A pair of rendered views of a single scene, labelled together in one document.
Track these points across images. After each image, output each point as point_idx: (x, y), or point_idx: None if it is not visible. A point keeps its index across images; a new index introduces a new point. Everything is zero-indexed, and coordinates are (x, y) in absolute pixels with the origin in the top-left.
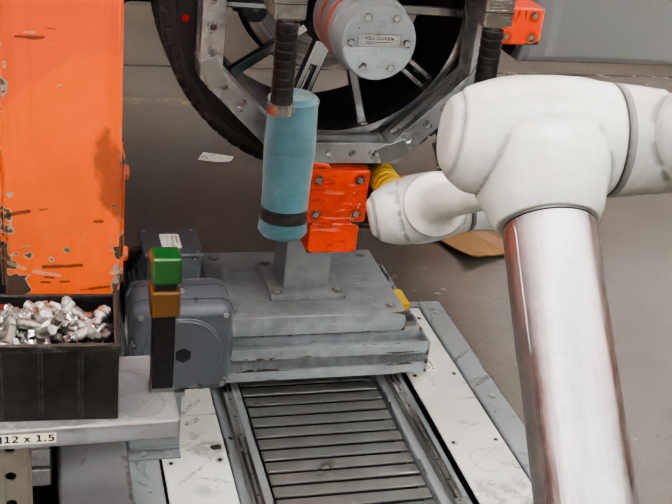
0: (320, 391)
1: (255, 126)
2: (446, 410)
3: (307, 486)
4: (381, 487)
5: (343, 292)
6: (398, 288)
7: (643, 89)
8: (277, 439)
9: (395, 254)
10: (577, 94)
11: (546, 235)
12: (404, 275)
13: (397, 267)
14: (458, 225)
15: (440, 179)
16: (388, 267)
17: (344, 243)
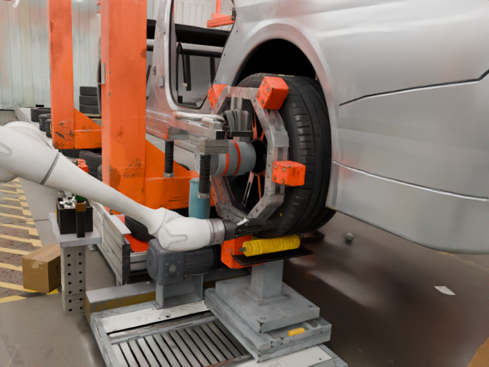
0: (230, 338)
1: (213, 196)
2: None
3: (154, 344)
4: (161, 363)
5: (260, 302)
6: (378, 364)
7: (13, 127)
8: (185, 332)
9: (419, 359)
10: (6, 124)
11: None
12: (397, 365)
13: (404, 361)
14: (153, 231)
15: (158, 210)
16: (399, 357)
17: (228, 262)
